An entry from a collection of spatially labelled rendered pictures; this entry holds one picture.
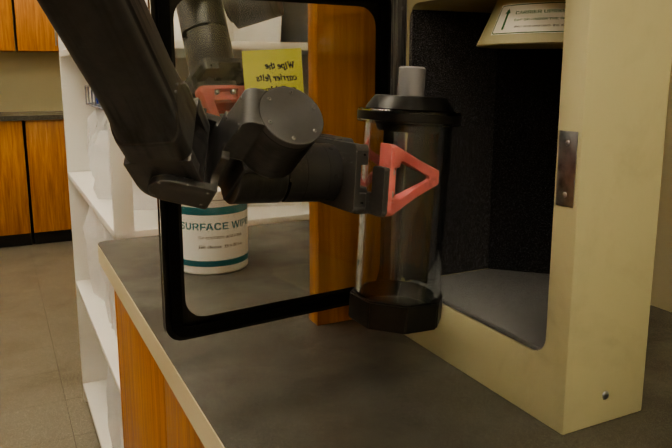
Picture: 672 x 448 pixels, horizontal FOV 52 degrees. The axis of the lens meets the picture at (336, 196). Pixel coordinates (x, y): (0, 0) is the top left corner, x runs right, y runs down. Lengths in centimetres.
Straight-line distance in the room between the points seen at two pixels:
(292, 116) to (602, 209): 31
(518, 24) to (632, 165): 18
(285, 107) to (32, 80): 549
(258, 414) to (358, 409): 10
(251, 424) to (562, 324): 32
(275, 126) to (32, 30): 517
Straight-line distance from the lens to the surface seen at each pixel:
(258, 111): 55
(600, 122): 67
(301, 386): 80
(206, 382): 82
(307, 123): 56
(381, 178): 63
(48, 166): 551
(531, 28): 74
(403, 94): 71
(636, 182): 71
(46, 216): 557
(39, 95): 602
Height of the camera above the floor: 129
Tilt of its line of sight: 10 degrees down
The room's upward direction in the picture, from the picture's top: straight up
